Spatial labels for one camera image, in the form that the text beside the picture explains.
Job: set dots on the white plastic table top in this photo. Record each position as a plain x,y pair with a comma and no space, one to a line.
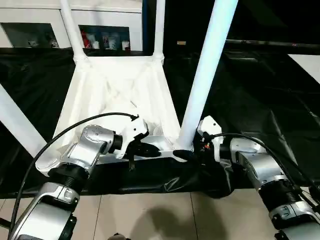
112,95

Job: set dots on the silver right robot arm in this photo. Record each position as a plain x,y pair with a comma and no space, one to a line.
257,160

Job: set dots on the black table mat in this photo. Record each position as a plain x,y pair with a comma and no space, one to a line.
262,100

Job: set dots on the grey metal bar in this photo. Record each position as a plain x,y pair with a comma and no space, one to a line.
270,43

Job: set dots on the black case with yellow label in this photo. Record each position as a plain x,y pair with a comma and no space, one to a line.
185,25

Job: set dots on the white flat board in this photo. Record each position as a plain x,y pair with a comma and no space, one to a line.
307,65

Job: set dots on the white sideboard cabinet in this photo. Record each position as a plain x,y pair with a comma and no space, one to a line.
50,15

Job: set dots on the black metal table frame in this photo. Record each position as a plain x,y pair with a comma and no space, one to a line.
5,222

